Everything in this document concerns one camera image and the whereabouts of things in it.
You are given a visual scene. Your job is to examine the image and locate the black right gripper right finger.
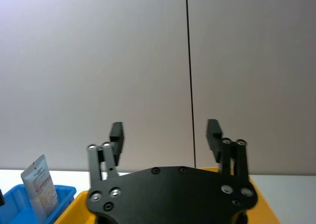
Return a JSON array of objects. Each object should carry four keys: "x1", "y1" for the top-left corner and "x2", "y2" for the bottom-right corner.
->
[{"x1": 205, "y1": 119, "x2": 249, "y2": 178}]

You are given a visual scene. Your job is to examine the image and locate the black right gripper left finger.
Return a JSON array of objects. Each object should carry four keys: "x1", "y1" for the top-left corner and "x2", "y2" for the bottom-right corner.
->
[{"x1": 87, "y1": 121, "x2": 127, "y2": 183}]

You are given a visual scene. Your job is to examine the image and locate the yellow plastic bin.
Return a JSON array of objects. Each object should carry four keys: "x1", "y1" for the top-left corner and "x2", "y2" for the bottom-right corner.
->
[{"x1": 54, "y1": 166, "x2": 282, "y2": 224}]

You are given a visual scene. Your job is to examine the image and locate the silver printed tube packet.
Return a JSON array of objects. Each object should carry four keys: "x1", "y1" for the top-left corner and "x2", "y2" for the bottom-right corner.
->
[{"x1": 20, "y1": 153, "x2": 60, "y2": 223}]

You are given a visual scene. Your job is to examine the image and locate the white table cloth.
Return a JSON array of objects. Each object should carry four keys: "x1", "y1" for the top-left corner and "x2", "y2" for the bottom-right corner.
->
[{"x1": 0, "y1": 169, "x2": 316, "y2": 224}]

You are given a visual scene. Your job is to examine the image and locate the blue plastic bin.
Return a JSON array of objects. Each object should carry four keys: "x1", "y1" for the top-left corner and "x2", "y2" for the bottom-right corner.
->
[{"x1": 0, "y1": 184, "x2": 77, "y2": 224}]

